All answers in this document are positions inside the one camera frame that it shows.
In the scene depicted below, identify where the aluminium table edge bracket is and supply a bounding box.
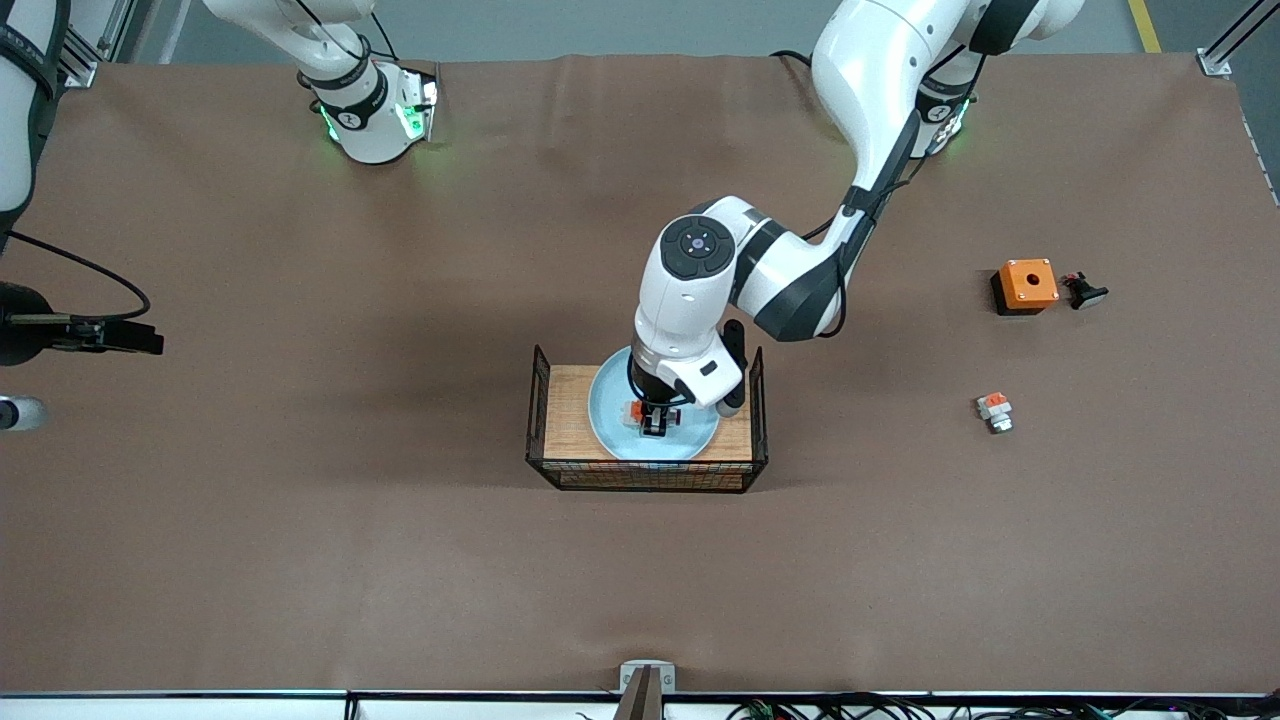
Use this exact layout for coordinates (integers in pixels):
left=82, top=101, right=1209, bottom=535
left=617, top=660, right=678, bottom=720

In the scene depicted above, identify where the black square-cap push button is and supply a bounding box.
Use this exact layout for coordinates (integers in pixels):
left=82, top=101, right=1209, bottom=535
left=1061, top=271, right=1110, bottom=312

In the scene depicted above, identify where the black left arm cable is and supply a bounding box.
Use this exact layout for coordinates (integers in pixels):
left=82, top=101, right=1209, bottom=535
left=800, top=110, right=926, bottom=341

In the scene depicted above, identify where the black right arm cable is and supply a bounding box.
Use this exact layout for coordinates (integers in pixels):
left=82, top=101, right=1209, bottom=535
left=4, top=229, right=153, bottom=323

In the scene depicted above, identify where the brown table cover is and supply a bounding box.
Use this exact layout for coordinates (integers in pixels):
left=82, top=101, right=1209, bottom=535
left=0, top=52, right=1280, bottom=695

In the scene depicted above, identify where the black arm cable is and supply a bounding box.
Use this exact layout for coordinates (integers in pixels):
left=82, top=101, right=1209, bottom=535
left=800, top=110, right=926, bottom=341
left=4, top=229, right=153, bottom=323

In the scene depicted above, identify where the right arm base connector panel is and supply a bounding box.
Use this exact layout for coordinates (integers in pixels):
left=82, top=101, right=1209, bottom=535
left=394, top=62, right=442, bottom=143

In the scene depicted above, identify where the orange button enclosure box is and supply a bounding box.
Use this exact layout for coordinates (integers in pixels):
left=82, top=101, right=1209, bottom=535
left=989, top=258, right=1060, bottom=318

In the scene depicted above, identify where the aluminium frame post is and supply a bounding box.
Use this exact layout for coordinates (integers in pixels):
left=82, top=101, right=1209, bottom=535
left=1198, top=0, right=1280, bottom=79
left=48, top=0, right=137, bottom=89

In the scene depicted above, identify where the black cable bundle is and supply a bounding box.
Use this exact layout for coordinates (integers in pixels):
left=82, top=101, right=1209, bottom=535
left=725, top=692, right=1280, bottom=720

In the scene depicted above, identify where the light blue round plate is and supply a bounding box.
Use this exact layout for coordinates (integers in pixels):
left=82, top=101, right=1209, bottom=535
left=588, top=345, right=723, bottom=463

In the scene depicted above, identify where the black wire basket wooden base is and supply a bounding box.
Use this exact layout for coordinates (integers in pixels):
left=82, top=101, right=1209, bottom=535
left=526, top=345, right=770, bottom=494

